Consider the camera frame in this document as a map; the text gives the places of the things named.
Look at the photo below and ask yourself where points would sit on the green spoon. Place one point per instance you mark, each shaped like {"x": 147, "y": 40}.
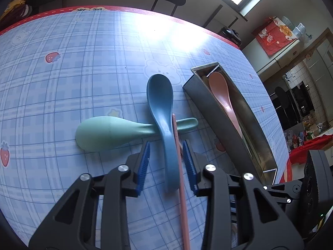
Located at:
{"x": 98, "y": 132}

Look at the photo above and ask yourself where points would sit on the red printed hanging cloth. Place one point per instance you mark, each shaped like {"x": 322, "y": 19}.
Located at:
{"x": 270, "y": 35}

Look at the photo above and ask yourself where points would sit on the clear plastic containers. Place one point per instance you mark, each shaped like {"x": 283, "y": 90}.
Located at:
{"x": 299, "y": 30}

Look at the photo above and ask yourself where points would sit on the blue plaid tablecloth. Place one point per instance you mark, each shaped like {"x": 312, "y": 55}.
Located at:
{"x": 78, "y": 70}

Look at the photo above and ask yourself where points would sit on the metal utensil tray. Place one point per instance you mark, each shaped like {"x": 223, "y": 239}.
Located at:
{"x": 208, "y": 101}

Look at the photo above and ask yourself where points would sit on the black oven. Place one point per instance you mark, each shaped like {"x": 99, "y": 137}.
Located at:
{"x": 301, "y": 101}

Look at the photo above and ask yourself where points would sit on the pink spoon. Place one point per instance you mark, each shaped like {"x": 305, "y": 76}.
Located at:
{"x": 219, "y": 88}

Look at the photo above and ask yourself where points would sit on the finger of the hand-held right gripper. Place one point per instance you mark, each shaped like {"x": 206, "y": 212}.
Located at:
{"x": 281, "y": 191}

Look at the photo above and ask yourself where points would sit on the pink chopstick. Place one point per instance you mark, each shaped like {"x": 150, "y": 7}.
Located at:
{"x": 183, "y": 208}

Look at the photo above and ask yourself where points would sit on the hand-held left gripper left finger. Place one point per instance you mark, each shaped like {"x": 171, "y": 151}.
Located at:
{"x": 144, "y": 169}

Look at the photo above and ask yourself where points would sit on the black bag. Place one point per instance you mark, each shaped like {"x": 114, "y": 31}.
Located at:
{"x": 231, "y": 35}

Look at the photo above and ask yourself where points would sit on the row of bottles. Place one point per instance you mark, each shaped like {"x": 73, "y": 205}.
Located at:
{"x": 307, "y": 132}

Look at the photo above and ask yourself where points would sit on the dark blue spoon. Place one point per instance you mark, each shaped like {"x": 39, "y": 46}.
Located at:
{"x": 160, "y": 91}

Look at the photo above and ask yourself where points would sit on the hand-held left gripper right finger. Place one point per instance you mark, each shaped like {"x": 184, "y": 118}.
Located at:
{"x": 190, "y": 169}

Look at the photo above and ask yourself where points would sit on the white cabinet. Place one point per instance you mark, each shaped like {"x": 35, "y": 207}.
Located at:
{"x": 299, "y": 54}

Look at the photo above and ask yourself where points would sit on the black chair frame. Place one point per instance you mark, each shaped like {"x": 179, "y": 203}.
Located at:
{"x": 221, "y": 13}

